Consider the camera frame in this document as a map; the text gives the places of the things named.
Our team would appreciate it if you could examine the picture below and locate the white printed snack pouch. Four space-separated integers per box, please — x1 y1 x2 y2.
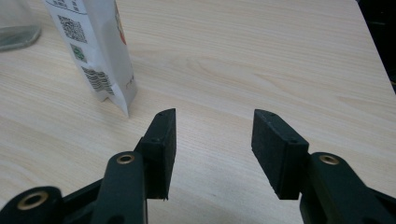
41 0 138 119

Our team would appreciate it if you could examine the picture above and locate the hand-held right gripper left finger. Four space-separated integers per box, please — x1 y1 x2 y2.
134 107 177 200

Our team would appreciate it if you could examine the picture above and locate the clear jar with grey lid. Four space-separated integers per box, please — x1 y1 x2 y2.
0 0 43 52

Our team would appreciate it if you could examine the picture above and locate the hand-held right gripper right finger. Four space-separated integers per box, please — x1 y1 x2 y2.
251 108 310 201

